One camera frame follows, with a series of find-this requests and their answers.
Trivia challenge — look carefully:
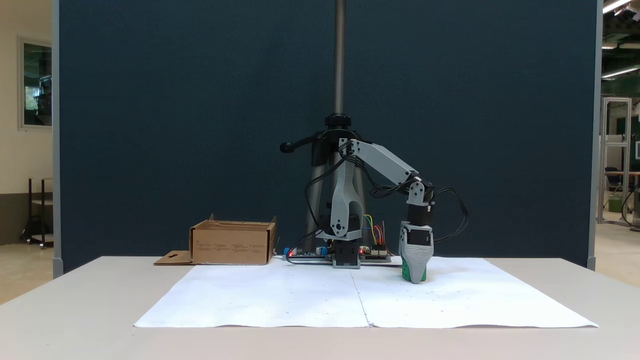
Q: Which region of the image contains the ceiling light strip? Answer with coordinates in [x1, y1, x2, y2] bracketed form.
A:
[601, 65, 640, 80]

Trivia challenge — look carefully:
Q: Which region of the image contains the grey ribbed moving gripper finger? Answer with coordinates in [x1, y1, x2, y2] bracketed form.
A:
[399, 244, 434, 284]

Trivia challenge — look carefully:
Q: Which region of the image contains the framed wall window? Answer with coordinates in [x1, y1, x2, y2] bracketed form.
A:
[18, 36, 54, 131]

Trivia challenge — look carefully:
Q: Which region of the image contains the black gripper motor cable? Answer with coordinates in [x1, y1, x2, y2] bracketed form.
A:
[431, 187, 469, 244]

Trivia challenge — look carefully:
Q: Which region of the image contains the circuit board with red LED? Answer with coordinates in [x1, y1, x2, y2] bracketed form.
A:
[360, 245, 392, 263]

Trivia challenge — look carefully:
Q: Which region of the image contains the dark blue partition panel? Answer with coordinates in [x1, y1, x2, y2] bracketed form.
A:
[52, 0, 604, 275]

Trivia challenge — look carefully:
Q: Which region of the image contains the brown cardboard box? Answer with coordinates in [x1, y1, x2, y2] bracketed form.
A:
[153, 214, 278, 266]

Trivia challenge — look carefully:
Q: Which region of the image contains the black forearm motor cable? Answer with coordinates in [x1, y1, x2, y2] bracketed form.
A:
[345, 149, 417, 199]

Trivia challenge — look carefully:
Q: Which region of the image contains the white paper sheet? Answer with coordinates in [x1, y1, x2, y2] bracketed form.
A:
[350, 256, 599, 329]
[133, 257, 372, 329]

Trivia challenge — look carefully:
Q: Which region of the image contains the dark shelf cart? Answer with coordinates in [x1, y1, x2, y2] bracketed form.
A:
[20, 177, 54, 250]

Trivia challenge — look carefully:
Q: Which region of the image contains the blue circuit board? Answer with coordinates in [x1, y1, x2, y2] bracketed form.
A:
[282, 245, 332, 262]

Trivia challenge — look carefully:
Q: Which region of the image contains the green die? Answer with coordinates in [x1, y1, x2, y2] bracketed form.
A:
[402, 260, 428, 283]

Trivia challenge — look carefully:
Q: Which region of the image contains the yellow jumper wire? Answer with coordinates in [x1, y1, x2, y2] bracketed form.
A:
[363, 214, 378, 247]

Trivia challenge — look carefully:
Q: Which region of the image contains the aluminium frame rack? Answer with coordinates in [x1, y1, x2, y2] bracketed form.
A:
[597, 96, 634, 226]

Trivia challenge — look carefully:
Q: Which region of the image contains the black tripod with metal column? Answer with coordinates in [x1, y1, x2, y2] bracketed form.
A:
[279, 0, 372, 256]

